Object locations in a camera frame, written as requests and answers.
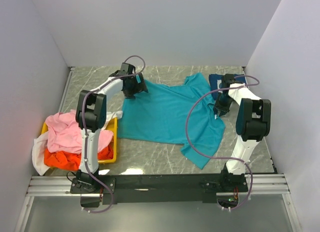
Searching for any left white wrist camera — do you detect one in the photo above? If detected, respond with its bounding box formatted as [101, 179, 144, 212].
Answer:
[119, 62, 136, 76]

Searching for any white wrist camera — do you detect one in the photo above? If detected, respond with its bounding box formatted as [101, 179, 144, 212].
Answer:
[119, 62, 136, 76]
[220, 73, 236, 89]

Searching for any white t shirt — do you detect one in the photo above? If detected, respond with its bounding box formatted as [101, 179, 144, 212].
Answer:
[31, 110, 123, 176]

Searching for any folded navy printed t shirt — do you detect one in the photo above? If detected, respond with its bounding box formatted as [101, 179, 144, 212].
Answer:
[208, 74, 247, 91]

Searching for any teal t shirt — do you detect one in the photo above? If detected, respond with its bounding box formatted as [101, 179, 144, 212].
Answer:
[117, 73, 225, 170]

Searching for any black base beam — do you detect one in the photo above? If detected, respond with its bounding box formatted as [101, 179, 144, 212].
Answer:
[70, 173, 249, 207]

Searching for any pink t shirt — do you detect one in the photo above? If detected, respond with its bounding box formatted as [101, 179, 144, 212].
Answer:
[45, 110, 114, 154]

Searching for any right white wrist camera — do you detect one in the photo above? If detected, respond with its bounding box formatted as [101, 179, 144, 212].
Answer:
[220, 73, 236, 89]

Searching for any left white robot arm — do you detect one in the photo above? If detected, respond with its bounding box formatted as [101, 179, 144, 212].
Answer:
[75, 70, 148, 193]

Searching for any purple cable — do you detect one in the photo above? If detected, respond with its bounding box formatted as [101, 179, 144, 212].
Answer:
[81, 54, 146, 215]
[184, 75, 261, 211]

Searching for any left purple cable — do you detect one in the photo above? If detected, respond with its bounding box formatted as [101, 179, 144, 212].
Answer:
[81, 54, 146, 215]

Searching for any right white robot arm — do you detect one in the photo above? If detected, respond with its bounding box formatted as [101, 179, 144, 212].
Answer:
[213, 83, 272, 192]

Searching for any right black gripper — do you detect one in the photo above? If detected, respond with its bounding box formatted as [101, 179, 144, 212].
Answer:
[213, 92, 233, 117]

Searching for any orange t shirt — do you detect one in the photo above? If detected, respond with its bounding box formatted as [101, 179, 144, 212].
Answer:
[44, 145, 115, 171]

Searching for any yellow plastic bin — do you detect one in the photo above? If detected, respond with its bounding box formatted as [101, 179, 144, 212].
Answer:
[41, 123, 117, 162]

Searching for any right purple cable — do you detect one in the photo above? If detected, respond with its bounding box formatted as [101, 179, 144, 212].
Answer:
[184, 75, 261, 211]

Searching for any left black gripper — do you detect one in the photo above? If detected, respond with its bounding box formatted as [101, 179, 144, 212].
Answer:
[123, 73, 148, 100]

